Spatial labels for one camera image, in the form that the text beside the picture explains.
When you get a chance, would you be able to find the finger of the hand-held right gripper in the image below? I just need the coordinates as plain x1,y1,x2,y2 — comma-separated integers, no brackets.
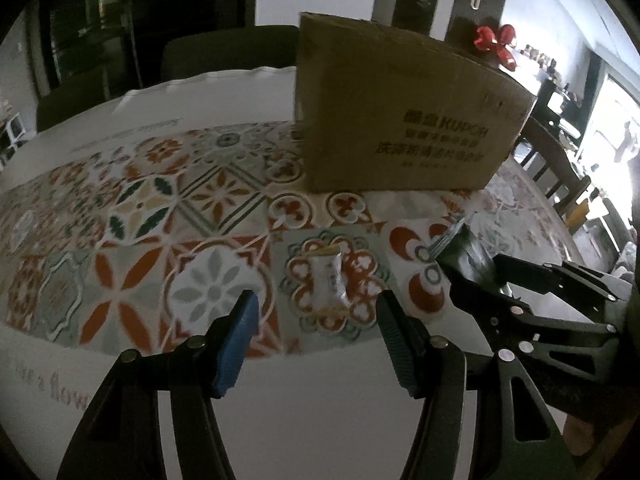
446,269,620,358
492,254,635,307

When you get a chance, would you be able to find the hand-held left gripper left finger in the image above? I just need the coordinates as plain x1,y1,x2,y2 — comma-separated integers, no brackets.
57,290,262,480

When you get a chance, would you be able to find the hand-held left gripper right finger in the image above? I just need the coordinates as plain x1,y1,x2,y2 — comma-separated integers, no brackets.
376,290,568,480

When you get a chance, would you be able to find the dark foil snack packet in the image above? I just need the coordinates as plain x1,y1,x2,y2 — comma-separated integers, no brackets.
429,222,502,292

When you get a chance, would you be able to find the white candy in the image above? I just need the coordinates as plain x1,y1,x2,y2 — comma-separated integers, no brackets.
312,249,352,318

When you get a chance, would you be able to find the brown cardboard box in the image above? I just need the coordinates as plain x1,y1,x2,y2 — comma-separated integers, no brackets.
294,12,536,194

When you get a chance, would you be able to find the person's right hand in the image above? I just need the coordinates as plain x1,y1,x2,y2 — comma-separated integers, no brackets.
564,404,617,457

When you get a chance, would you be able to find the dark wooden slatted chair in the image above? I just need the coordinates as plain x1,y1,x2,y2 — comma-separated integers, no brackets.
514,114,602,217

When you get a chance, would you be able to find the patterned tablecloth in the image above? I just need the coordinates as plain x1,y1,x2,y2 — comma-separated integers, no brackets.
0,120,582,362

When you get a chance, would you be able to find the dark upholstered chair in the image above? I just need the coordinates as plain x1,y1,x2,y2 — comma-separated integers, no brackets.
36,79,117,132
161,24,302,82

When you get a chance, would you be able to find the small white shelf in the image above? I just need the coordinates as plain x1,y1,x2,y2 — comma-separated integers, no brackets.
0,109,27,162

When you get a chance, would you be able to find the dark glass sliding door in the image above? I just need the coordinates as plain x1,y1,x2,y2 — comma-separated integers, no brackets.
39,0,257,97

